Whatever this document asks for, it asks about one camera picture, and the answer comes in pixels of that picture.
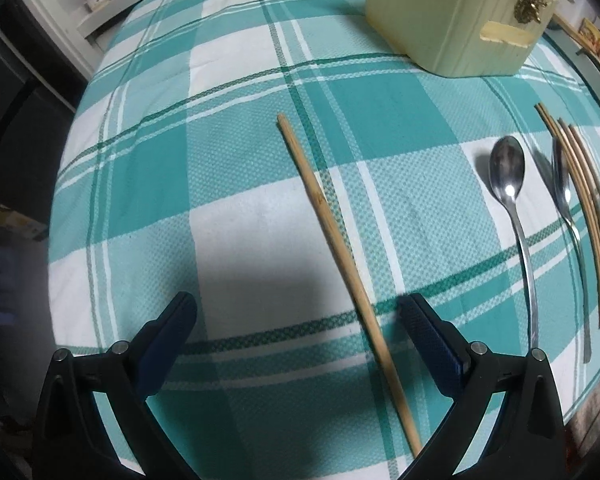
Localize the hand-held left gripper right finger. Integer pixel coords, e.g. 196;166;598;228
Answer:
396;293;567;480

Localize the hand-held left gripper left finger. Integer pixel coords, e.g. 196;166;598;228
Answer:
30;291;199;480

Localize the metal spoon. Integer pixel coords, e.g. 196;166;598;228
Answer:
551;135;593;363
489;136;541;351

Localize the cream utensil box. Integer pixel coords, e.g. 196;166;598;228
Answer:
365;0;556;77

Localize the teal checked tablecloth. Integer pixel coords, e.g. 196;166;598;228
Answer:
47;0;600;480

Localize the yellow packet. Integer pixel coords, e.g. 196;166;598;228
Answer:
580;19;600;52

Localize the dark grey refrigerator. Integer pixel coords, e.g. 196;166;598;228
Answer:
0;10;78;231

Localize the white kitchen counter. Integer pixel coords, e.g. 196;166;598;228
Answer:
77;0;253;41

